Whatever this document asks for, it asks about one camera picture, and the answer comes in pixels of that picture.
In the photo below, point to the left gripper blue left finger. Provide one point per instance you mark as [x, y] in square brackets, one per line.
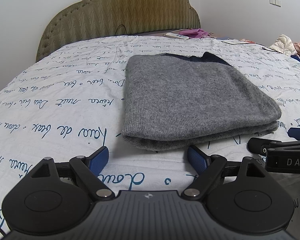
[85, 171]

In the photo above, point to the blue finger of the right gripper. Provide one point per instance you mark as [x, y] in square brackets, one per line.
[294, 133]
[259, 145]

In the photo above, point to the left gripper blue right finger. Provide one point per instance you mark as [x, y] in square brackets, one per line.
[209, 170]

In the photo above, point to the grey and navy knit sweater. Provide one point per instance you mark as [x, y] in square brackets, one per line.
[173, 101]

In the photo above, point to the cream and pink clothes pile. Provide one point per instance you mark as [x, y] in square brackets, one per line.
[285, 45]

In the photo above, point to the purple cloth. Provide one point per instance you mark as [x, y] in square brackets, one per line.
[194, 33]

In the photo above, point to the white power strip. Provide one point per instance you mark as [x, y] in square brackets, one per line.
[177, 36]

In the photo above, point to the olive green upholstered headboard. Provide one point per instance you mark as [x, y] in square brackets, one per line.
[90, 19]

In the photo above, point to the white wall switch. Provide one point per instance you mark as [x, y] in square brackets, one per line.
[275, 3]

